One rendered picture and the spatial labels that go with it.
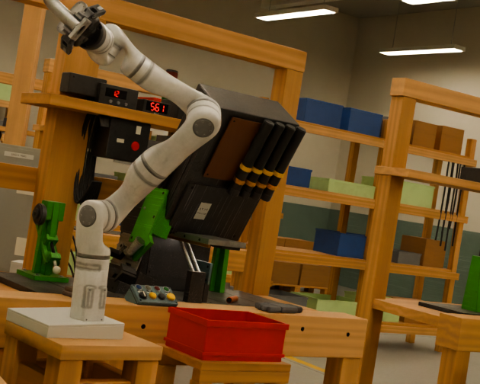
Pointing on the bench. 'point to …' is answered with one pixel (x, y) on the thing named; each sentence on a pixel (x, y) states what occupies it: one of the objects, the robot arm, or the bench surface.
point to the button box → (149, 296)
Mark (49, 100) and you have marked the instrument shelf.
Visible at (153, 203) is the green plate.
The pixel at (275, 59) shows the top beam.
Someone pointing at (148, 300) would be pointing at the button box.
